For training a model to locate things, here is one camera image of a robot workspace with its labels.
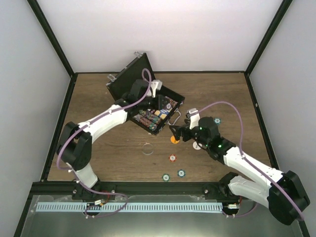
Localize orange big blind button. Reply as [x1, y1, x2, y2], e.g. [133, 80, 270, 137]
[170, 136, 180, 144]

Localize white round dealer button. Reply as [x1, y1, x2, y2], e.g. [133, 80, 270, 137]
[193, 141, 202, 150]

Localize black poker set case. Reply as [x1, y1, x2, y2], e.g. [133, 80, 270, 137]
[106, 52, 185, 135]

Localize blue orange chip row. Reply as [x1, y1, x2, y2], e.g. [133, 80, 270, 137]
[133, 114, 157, 131]

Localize clear round button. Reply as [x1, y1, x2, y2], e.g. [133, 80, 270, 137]
[142, 143, 154, 156]

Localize teal poker chip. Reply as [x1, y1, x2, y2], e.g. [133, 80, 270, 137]
[214, 118, 221, 125]
[162, 174, 170, 182]

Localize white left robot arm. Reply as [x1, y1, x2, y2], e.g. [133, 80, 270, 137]
[56, 79, 168, 199]

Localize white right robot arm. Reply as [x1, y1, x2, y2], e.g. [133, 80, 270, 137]
[169, 117, 310, 225]

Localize blue yellow card box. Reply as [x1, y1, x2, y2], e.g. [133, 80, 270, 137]
[154, 109, 171, 119]

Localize mixed colour chip row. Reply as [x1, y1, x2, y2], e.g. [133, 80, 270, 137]
[139, 110, 161, 124]

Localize red poker chip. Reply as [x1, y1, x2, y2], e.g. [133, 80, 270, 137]
[168, 154, 177, 162]

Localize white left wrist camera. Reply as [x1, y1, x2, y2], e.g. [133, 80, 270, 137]
[150, 79, 162, 98]

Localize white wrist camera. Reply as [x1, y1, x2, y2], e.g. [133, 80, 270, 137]
[186, 108, 200, 129]
[150, 79, 162, 98]

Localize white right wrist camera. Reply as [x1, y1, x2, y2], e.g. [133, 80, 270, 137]
[186, 108, 200, 129]

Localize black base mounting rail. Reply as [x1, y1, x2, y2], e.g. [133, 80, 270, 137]
[30, 181, 240, 202]

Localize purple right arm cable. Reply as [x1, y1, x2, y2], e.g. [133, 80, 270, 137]
[197, 101, 305, 220]

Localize black enclosure frame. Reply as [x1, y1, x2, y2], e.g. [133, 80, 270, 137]
[15, 0, 309, 237]

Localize light blue slotted rail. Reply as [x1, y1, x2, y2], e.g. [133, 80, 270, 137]
[36, 202, 223, 213]

